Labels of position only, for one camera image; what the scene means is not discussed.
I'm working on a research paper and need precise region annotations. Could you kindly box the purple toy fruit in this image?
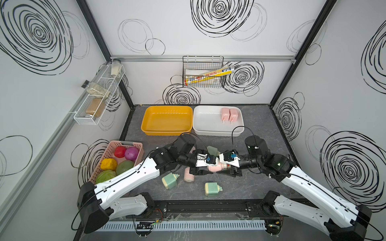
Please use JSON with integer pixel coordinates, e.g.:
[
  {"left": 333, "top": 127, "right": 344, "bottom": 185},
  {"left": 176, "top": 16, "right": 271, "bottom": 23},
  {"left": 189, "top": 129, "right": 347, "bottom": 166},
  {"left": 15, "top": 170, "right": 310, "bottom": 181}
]
[{"left": 124, "top": 146, "right": 139, "bottom": 162}]

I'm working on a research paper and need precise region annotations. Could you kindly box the glass jar on shelf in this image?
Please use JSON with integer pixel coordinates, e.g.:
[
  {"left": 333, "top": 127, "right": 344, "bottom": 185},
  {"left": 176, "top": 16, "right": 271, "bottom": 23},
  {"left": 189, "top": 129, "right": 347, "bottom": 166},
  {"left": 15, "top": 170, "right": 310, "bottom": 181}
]
[{"left": 110, "top": 59, "right": 122, "bottom": 77}]

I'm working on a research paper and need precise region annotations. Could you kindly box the black wire wall basket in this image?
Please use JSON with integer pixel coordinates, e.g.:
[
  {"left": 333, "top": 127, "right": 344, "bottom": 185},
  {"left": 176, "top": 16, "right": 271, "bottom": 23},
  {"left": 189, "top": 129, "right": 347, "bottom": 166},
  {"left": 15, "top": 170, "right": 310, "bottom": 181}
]
[{"left": 182, "top": 55, "right": 225, "bottom": 88}]

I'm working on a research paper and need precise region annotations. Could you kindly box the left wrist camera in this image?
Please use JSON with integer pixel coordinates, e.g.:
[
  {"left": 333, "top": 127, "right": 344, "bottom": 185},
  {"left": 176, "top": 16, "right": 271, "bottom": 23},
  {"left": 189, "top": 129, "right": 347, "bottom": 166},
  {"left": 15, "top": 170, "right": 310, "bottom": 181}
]
[{"left": 195, "top": 154, "right": 218, "bottom": 167}]

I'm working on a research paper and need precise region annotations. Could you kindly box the green sharpener bottom centre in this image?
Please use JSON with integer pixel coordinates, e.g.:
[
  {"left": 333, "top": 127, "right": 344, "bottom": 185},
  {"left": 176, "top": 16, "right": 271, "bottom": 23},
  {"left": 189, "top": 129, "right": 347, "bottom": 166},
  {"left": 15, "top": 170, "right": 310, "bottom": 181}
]
[{"left": 205, "top": 182, "right": 223, "bottom": 197}]

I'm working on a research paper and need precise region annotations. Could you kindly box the pink sharpener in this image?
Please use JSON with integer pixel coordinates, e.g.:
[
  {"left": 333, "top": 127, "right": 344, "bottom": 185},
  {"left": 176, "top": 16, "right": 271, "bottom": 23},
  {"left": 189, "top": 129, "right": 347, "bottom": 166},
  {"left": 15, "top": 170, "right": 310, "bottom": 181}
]
[
  {"left": 208, "top": 163, "right": 227, "bottom": 173},
  {"left": 229, "top": 108, "right": 239, "bottom": 124},
  {"left": 221, "top": 107, "right": 230, "bottom": 123},
  {"left": 184, "top": 167, "right": 195, "bottom": 182}
]

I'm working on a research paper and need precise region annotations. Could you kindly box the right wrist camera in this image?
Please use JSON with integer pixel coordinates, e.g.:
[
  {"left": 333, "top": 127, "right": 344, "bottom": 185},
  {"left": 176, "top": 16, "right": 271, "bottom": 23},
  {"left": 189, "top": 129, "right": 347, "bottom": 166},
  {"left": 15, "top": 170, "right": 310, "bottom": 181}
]
[{"left": 219, "top": 151, "right": 240, "bottom": 168}]

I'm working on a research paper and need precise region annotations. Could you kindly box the white wire wall shelf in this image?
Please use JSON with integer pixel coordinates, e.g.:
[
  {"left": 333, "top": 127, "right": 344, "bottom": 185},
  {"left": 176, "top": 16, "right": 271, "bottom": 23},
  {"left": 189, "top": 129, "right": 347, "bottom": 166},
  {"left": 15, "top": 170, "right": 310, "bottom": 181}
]
[{"left": 73, "top": 62, "right": 125, "bottom": 126}]

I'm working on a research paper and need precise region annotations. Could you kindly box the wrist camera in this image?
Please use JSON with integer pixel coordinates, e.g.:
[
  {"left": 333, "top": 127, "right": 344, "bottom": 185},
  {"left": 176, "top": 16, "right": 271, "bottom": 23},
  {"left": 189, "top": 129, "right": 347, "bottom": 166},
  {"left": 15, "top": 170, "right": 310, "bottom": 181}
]
[
  {"left": 219, "top": 151, "right": 240, "bottom": 168},
  {"left": 195, "top": 154, "right": 218, "bottom": 167}
]

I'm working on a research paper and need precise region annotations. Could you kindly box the yellow toothpaste box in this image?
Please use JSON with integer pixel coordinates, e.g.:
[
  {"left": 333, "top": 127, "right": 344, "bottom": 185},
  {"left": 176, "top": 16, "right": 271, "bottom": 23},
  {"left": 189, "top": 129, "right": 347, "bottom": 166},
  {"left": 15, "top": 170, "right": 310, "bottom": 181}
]
[{"left": 183, "top": 65, "right": 234, "bottom": 86}]

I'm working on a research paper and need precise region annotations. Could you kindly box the yellow plastic tray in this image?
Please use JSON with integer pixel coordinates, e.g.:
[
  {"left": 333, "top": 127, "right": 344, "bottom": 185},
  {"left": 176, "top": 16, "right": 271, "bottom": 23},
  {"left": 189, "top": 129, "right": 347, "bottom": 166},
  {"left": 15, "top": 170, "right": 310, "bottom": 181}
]
[{"left": 141, "top": 105, "right": 193, "bottom": 136}]

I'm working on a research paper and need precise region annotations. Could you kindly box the green toy cabbage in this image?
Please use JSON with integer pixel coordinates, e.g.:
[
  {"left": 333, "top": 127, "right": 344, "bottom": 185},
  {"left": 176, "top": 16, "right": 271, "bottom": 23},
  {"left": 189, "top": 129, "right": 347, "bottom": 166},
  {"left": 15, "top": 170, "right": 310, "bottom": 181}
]
[{"left": 95, "top": 170, "right": 117, "bottom": 184}]

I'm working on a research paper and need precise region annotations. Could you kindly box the yellow toy pepper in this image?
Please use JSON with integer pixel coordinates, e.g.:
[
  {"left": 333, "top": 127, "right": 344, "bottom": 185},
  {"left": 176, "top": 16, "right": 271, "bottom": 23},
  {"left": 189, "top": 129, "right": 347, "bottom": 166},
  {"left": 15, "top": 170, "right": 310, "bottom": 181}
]
[{"left": 100, "top": 158, "right": 118, "bottom": 171}]

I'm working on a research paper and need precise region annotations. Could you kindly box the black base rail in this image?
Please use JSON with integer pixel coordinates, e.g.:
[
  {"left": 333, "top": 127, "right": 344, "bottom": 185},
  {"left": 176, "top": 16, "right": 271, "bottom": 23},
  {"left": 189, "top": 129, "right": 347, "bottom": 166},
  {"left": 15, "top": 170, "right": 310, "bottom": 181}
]
[{"left": 145, "top": 199, "right": 280, "bottom": 219}]

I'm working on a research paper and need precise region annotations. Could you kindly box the red toy fruit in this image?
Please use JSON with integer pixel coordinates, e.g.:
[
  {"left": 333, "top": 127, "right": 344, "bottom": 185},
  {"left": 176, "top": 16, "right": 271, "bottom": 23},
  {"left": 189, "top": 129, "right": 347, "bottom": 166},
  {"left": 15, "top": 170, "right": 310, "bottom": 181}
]
[{"left": 114, "top": 146, "right": 126, "bottom": 158}]

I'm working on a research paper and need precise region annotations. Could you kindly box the green sharpener bottom left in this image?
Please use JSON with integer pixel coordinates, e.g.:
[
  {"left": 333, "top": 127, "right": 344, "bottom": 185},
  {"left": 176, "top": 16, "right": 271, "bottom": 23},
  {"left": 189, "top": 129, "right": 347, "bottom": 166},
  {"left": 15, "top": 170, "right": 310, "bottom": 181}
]
[{"left": 162, "top": 173, "right": 180, "bottom": 190}]

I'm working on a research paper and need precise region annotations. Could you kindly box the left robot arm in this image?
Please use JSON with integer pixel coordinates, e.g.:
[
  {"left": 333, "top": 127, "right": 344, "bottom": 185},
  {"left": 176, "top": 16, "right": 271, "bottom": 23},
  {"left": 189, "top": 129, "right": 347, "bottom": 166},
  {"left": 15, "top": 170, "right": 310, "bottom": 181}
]
[{"left": 76, "top": 133, "right": 220, "bottom": 234}]

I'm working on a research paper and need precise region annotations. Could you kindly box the white plastic tray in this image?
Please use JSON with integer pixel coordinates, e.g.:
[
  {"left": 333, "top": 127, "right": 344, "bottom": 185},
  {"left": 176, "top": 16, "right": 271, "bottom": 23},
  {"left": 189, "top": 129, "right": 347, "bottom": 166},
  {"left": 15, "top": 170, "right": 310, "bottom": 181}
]
[{"left": 193, "top": 105, "right": 245, "bottom": 137}]

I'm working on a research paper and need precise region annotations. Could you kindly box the clear bottle on shelf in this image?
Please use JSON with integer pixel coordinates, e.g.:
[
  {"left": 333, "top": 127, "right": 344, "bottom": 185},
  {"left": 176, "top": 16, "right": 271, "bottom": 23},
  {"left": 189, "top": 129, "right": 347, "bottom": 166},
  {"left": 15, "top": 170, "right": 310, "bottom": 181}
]
[{"left": 81, "top": 80, "right": 110, "bottom": 98}]

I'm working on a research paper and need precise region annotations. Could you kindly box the pink plastic basket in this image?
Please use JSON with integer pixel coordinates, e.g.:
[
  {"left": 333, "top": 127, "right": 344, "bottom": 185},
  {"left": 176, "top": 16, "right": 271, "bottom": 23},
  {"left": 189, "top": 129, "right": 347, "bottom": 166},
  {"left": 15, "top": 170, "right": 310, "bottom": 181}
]
[{"left": 88, "top": 141, "right": 144, "bottom": 184}]

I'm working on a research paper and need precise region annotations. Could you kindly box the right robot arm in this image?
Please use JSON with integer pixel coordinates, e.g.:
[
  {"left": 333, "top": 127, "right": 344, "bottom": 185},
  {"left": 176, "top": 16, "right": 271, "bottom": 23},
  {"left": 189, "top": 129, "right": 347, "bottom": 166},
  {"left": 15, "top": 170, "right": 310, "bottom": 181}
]
[{"left": 218, "top": 135, "right": 372, "bottom": 241}]

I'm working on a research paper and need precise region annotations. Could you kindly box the white slotted cable duct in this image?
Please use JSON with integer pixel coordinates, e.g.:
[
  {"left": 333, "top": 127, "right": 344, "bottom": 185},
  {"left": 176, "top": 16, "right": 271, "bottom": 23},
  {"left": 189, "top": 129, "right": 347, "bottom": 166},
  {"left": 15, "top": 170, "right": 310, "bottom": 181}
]
[{"left": 98, "top": 220, "right": 266, "bottom": 232}]

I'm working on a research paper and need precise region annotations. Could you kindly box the green sharpener round centre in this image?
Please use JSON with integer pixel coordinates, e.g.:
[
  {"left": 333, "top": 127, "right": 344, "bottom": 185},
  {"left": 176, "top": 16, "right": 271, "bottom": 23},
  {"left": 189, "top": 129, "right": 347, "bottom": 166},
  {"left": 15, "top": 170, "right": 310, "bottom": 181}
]
[{"left": 207, "top": 146, "right": 220, "bottom": 157}]

